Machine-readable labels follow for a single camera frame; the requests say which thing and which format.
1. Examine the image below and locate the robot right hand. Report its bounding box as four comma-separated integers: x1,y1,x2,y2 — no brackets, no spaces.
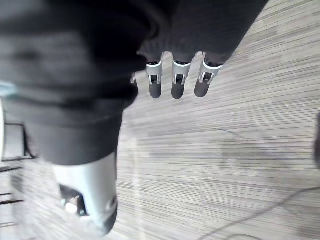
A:
0,0,270,238

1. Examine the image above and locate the white shelf unit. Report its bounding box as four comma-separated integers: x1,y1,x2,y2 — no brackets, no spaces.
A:
0,81,36,226

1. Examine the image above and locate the dark robot foot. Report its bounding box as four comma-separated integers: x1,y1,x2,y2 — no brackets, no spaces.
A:
312,112,320,163

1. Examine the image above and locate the thin grey floor cable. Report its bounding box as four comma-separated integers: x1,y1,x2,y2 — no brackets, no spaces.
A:
207,186,320,238

